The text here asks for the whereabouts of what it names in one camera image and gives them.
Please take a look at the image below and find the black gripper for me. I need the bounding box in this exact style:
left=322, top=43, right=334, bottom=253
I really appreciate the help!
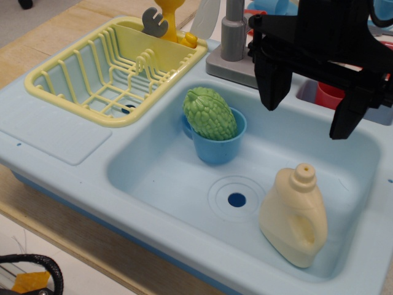
left=249, top=1, right=392, bottom=140

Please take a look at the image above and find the cream detergent bottle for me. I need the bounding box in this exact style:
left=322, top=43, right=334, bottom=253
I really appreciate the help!
left=259, top=163, right=328, bottom=268

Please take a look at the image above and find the light blue toy sink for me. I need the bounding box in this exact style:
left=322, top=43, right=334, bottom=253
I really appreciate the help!
left=0, top=15, right=393, bottom=295

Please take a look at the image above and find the yellow dish drying rack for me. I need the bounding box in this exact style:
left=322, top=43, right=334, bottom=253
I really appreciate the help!
left=24, top=17, right=208, bottom=127

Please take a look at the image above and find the red cup in holder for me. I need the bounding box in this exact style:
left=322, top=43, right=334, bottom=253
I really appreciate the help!
left=315, top=82, right=345, bottom=110

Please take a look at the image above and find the blue plate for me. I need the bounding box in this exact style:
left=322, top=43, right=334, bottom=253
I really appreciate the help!
left=247, top=0, right=300, bottom=15

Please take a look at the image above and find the grey toy faucet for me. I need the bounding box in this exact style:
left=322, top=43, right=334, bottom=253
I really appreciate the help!
left=206, top=0, right=257, bottom=89

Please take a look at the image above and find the grey toy spatula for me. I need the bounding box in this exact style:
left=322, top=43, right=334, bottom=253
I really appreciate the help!
left=368, top=25, right=393, bottom=37

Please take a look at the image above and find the blue cup on plate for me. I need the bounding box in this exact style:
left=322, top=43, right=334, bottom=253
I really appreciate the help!
left=268, top=0, right=299, bottom=15

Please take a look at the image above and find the red cup lying down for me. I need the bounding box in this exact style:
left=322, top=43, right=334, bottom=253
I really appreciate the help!
left=244, top=9, right=267, bottom=15

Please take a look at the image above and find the green bitter gourd toy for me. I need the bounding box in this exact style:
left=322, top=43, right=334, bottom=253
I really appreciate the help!
left=182, top=87, right=238, bottom=141

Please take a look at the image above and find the blue cup top right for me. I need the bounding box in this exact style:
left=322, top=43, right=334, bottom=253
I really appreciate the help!
left=370, top=0, right=392, bottom=28

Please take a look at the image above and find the blue plastic cup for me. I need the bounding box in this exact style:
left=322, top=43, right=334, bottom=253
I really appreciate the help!
left=182, top=108, right=247, bottom=165

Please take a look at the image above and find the small yellow toy piece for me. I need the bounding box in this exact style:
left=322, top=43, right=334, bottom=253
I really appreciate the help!
left=180, top=32, right=198, bottom=49

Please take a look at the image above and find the yellow toy utensil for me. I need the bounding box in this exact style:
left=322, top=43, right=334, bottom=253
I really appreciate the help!
left=154, top=0, right=185, bottom=43

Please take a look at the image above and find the black caster wheel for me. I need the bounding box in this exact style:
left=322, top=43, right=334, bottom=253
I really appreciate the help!
left=18, top=0, right=33, bottom=10

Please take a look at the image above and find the yellow tape piece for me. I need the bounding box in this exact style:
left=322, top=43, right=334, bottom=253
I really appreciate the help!
left=11, top=271, right=50, bottom=294

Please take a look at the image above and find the black cable loop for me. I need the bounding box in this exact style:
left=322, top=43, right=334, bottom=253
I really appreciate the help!
left=0, top=253, right=64, bottom=295

